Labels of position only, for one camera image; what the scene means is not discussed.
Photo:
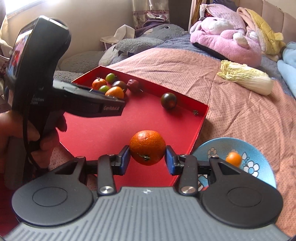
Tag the red shallow box tray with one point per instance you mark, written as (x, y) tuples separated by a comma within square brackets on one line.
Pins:
[(93, 137)]

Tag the blue cartoon plate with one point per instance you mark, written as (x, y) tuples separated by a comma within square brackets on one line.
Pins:
[(252, 160)]

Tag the dark tomato small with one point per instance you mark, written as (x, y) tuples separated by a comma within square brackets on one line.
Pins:
[(168, 100)]

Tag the grey plush toy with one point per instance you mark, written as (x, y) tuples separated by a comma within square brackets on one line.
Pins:
[(73, 67)]

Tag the yellow blanket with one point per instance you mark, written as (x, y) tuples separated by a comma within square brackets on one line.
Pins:
[(259, 30)]

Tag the light blue blanket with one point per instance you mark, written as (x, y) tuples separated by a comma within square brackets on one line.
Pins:
[(286, 66)]

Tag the left hand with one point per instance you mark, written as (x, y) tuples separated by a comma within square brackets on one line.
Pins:
[(12, 126)]

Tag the white tote bag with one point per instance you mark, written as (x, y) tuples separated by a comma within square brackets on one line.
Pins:
[(123, 32)]

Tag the pink dotted bedspread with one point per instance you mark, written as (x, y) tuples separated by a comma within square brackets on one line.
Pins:
[(267, 122)]

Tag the green tomato back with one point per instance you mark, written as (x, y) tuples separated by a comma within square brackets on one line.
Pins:
[(110, 78)]

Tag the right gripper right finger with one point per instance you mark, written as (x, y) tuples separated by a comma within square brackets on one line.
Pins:
[(224, 191)]

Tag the large orange with stem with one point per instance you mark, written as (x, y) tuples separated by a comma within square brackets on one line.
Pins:
[(147, 147)]

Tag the mandarin with leafy stem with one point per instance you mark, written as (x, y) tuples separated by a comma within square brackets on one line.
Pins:
[(98, 82)]

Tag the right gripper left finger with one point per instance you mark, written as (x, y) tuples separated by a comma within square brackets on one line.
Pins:
[(66, 193)]

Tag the dark red plum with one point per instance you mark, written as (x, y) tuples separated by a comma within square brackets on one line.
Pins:
[(134, 86)]

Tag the green tomato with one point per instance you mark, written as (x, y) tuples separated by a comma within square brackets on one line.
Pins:
[(104, 88), (110, 78)]

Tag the napa cabbage plush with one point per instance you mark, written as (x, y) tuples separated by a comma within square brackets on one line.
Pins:
[(246, 76)]

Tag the round orange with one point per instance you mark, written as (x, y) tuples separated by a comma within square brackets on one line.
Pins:
[(115, 92)]

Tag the pink plush rabbit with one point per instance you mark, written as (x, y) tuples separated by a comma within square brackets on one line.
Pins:
[(222, 33)]

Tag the green tomato front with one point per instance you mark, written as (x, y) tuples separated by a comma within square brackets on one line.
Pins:
[(104, 88)]

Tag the small orange kumquat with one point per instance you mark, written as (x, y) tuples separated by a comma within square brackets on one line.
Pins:
[(234, 158)]

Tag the dark tomato large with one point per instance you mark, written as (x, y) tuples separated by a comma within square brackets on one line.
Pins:
[(120, 84)]

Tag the floral curtain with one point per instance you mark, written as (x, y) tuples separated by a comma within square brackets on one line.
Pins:
[(150, 10)]

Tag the red sleeve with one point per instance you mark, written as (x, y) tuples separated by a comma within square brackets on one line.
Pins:
[(8, 219)]

